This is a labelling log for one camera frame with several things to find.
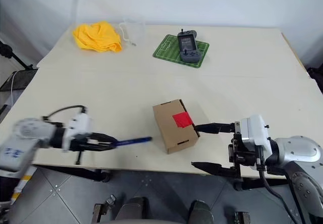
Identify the thin white cable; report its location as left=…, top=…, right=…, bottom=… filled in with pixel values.
left=9, top=71, right=17, bottom=106

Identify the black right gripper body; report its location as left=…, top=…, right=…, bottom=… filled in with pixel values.
left=228, top=122, right=264, bottom=171

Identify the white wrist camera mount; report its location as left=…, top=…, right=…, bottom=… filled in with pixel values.
left=239, top=114, right=272, bottom=152
left=64, top=111, right=93, bottom=151

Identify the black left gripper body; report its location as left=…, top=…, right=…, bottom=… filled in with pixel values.
left=68, top=132, right=99, bottom=165

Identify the black tripod stand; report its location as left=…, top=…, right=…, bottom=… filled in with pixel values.
left=0, top=40, right=38, bottom=71

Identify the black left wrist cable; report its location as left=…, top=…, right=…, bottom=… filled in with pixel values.
left=41, top=104, right=89, bottom=124

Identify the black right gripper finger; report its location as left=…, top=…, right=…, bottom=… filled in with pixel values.
left=191, top=161, right=240, bottom=178
left=194, top=122, right=237, bottom=134

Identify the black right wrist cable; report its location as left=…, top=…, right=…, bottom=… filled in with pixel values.
left=257, top=158, right=301, bottom=224

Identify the green soccer field mat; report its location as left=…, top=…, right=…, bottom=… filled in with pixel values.
left=152, top=34, right=210, bottom=69

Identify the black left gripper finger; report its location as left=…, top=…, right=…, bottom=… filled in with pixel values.
left=85, top=144, right=117, bottom=151
left=92, top=132, right=119, bottom=144

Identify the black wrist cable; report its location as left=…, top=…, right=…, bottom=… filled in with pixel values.
left=41, top=104, right=89, bottom=124
left=257, top=158, right=301, bottom=224

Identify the dark rounded shape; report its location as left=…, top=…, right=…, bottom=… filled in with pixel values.
left=189, top=200, right=213, bottom=224

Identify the dark object beside table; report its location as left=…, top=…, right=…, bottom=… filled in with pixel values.
left=306, top=67, right=323, bottom=95

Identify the metal bracket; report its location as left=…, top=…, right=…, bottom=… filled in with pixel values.
left=233, top=210, right=252, bottom=224
left=92, top=195, right=117, bottom=223

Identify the brown cardboard box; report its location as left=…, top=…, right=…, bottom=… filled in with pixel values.
left=152, top=98, right=201, bottom=155

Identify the yellow cloth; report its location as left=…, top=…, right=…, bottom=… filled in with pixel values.
left=72, top=20, right=123, bottom=53

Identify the black mesh tray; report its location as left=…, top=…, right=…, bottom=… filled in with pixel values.
left=0, top=69, right=38, bottom=92

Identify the clear plastic measuring cup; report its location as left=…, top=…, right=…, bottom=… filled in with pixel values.
left=118, top=17, right=146, bottom=47

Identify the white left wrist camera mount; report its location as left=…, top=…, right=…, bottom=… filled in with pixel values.
left=64, top=111, right=93, bottom=151

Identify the blue cutter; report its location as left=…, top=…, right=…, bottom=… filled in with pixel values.
left=115, top=136, right=152, bottom=148

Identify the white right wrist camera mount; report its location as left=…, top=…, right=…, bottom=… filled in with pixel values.
left=239, top=114, right=272, bottom=152

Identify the red tape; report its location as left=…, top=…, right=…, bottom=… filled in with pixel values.
left=172, top=112, right=194, bottom=129

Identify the grey handheld game console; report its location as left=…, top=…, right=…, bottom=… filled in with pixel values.
left=176, top=28, right=200, bottom=64

